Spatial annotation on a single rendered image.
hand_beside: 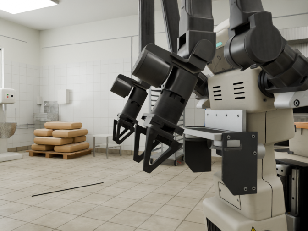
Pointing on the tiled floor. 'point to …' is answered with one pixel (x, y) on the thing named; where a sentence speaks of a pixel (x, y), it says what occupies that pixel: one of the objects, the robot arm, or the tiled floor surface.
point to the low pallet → (60, 153)
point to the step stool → (105, 144)
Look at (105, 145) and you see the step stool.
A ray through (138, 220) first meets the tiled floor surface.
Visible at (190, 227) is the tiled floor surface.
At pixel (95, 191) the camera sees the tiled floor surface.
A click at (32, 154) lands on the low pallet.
